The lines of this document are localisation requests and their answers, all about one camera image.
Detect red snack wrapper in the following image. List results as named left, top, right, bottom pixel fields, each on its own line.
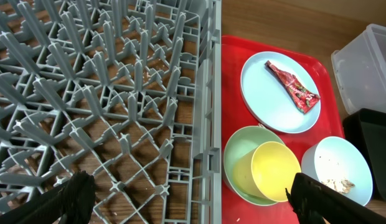
left=265, top=60, right=321, bottom=114

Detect rice and peanut leftovers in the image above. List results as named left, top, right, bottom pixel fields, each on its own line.
left=321, top=179, right=355, bottom=194

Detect red plastic tray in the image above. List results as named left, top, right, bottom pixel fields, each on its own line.
left=222, top=35, right=344, bottom=224

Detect light blue plate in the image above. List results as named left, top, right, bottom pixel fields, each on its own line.
left=240, top=51, right=321, bottom=134

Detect yellow plastic cup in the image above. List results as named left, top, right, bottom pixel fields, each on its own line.
left=232, top=141, right=301, bottom=202

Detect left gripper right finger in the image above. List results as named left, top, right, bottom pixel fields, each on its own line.
left=286, top=173, right=386, bottom=224

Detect black waste tray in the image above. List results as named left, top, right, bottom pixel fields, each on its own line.
left=342, top=108, right=386, bottom=201

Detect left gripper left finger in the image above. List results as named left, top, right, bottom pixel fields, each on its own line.
left=0, top=171, right=96, bottom=224

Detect clear plastic bin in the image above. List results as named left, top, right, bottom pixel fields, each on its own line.
left=331, top=24, right=386, bottom=114

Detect light blue bowl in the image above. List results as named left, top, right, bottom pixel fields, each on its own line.
left=301, top=136, right=373, bottom=206

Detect light green bowl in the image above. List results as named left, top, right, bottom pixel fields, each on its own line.
left=222, top=126, right=285, bottom=207

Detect grey dishwasher rack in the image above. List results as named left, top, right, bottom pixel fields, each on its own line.
left=0, top=0, right=222, bottom=223

